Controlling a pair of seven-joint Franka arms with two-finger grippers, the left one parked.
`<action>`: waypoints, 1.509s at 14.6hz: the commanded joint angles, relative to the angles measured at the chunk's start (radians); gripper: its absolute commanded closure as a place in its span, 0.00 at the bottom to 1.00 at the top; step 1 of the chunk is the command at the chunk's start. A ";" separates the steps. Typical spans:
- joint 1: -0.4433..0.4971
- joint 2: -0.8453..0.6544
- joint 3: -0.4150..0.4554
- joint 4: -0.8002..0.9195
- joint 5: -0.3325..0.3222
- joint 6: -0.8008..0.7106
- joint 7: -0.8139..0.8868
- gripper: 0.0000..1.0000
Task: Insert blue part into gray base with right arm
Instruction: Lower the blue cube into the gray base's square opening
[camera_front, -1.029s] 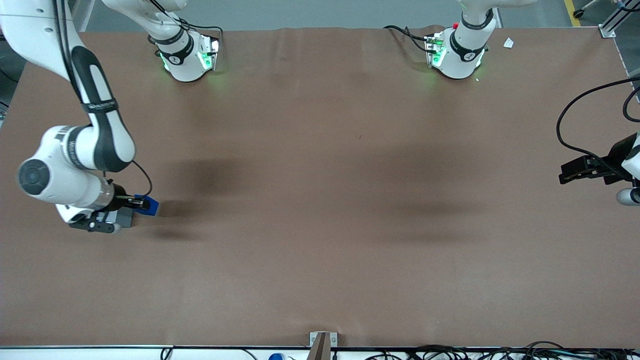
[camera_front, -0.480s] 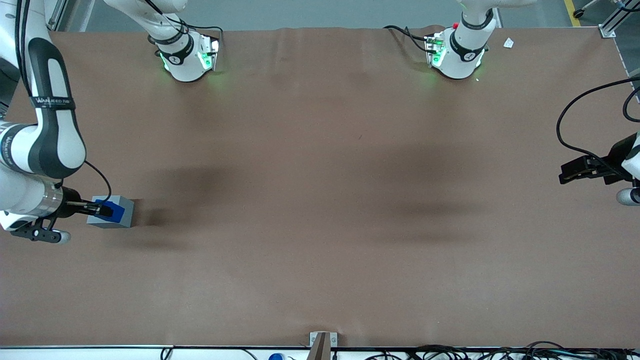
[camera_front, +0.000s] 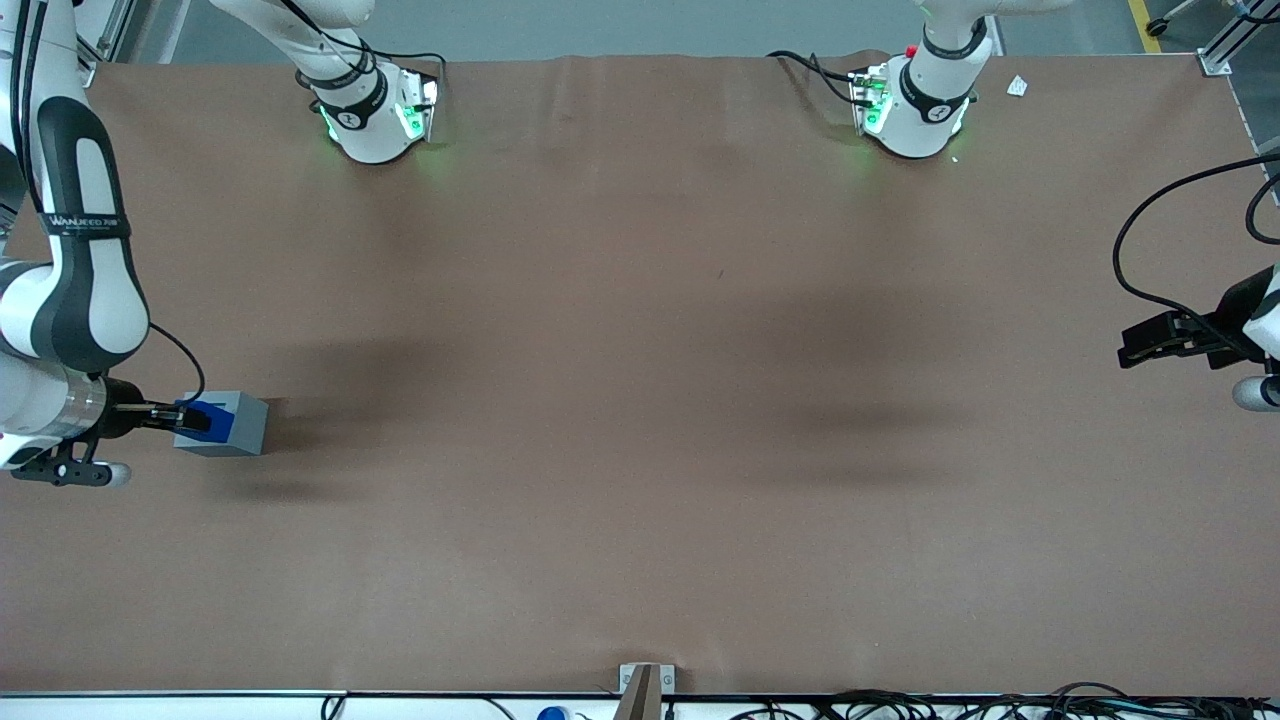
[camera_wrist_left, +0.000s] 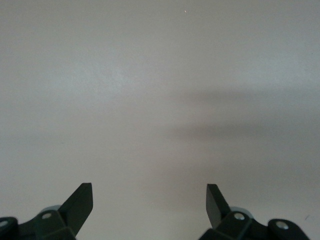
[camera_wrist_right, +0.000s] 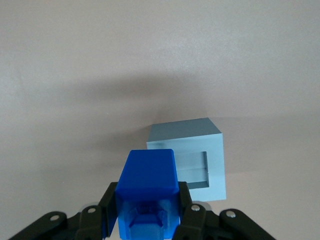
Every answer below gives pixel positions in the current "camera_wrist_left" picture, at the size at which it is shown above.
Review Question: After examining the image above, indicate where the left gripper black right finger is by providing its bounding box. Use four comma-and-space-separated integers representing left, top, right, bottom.
198, 183, 311, 240

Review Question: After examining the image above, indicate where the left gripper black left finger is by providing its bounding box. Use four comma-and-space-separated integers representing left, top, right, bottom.
0, 182, 94, 240

